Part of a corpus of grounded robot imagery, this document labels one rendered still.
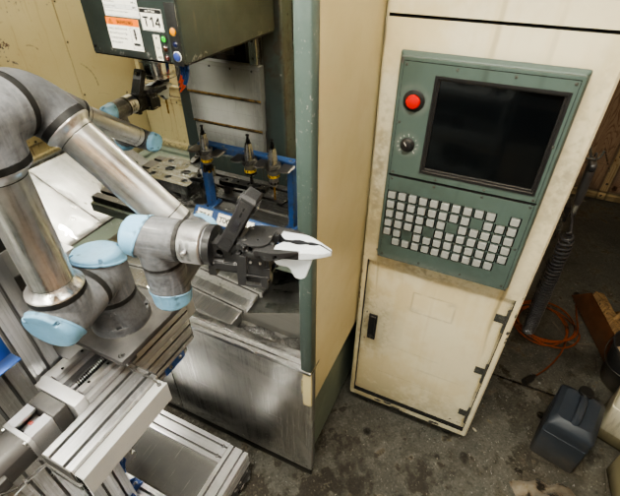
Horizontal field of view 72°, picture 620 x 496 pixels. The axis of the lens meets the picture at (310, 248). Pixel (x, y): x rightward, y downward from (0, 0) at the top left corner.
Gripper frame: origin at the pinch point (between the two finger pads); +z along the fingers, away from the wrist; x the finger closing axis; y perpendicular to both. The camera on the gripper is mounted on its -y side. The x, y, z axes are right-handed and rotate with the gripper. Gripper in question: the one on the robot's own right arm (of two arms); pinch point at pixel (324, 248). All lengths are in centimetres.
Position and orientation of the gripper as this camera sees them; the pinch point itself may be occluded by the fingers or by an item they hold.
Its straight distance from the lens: 69.2
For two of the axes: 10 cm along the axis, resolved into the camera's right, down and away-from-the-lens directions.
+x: -2.0, 4.9, -8.5
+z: 9.8, 1.2, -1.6
